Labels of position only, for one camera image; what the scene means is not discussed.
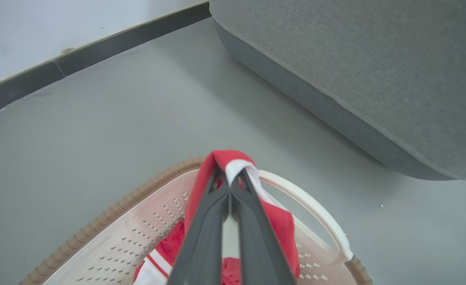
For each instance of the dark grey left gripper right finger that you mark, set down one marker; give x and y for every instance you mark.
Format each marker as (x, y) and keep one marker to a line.
(258, 249)

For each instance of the red garment with white hem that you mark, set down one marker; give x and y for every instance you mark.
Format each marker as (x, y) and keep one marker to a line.
(282, 229)

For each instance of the cream perforated laundry basket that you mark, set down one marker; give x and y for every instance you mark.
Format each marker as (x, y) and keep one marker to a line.
(138, 229)

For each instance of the grey fabric sofa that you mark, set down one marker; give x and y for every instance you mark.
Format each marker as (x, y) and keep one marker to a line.
(375, 59)

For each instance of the black baseboard strip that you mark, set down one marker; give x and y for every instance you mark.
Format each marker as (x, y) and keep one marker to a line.
(98, 51)

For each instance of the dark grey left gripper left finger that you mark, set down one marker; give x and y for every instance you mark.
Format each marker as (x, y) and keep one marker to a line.
(203, 245)

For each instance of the red white striped shorts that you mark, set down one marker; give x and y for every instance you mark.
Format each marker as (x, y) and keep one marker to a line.
(154, 273)

